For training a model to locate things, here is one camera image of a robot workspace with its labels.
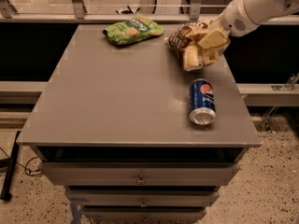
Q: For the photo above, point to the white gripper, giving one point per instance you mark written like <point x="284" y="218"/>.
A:
<point x="234" y="20"/>

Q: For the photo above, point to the brown chip bag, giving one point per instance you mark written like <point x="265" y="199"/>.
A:
<point x="191" y="57"/>

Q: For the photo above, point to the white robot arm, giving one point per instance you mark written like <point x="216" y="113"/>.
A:
<point x="261" y="11"/>

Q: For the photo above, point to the green chip bag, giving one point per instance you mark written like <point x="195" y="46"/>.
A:
<point x="138" y="28"/>

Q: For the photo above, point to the blue Pepsi can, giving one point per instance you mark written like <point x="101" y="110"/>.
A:
<point x="202" y="109"/>

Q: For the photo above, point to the grey drawer cabinet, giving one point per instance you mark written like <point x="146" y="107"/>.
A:
<point x="105" y="104"/>

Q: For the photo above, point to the top grey drawer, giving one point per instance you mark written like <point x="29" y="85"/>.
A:
<point x="140" y="175"/>

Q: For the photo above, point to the grey drawer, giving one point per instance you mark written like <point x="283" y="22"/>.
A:
<point x="148" y="213"/>
<point x="143" y="197"/>
<point x="140" y="175"/>

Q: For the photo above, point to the middle grey drawer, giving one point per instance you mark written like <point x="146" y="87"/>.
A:
<point x="143" y="197"/>

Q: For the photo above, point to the bottom grey drawer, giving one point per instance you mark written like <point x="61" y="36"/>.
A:
<point x="148" y="213"/>

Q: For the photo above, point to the black floor stand bar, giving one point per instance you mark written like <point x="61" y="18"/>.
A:
<point x="9" y="163"/>

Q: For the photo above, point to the metal floor bracket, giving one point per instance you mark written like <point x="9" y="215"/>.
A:
<point x="282" y="93"/>

